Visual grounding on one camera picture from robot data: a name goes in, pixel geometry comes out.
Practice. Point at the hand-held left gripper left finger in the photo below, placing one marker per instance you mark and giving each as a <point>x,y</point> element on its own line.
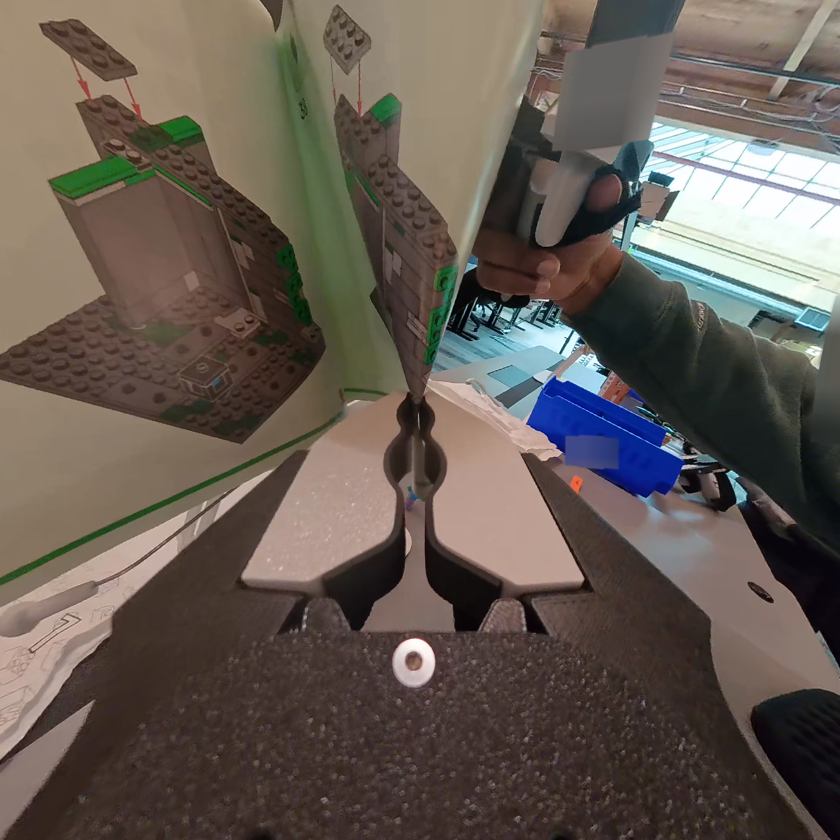
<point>315,512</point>

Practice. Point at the white printed paper bag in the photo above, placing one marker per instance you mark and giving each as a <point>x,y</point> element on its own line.
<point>39,676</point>

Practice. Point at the person's right forearm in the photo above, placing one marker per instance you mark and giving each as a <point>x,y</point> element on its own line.
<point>722,367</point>

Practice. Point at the white book stand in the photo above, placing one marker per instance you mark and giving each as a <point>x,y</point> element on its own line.
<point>46,607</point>

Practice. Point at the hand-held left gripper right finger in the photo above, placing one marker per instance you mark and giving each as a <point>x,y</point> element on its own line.
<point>505,512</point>

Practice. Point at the grey desk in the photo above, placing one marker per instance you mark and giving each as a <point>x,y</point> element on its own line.
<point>656,558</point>

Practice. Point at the brick set instruction booklet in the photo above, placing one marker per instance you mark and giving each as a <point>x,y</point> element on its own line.
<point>249,65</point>

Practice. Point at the black desk grommet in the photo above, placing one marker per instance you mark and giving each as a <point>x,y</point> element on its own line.
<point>760,590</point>

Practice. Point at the blue plastic bin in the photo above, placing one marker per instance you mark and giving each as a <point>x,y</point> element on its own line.
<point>617,453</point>

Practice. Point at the person's right hand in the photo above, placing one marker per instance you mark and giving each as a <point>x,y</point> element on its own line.
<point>525,272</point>

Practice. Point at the black mesh chair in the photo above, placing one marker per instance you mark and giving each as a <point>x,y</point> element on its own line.
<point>800,748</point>

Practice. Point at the person's dark clothing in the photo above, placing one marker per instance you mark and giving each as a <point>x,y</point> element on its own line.
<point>800,577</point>

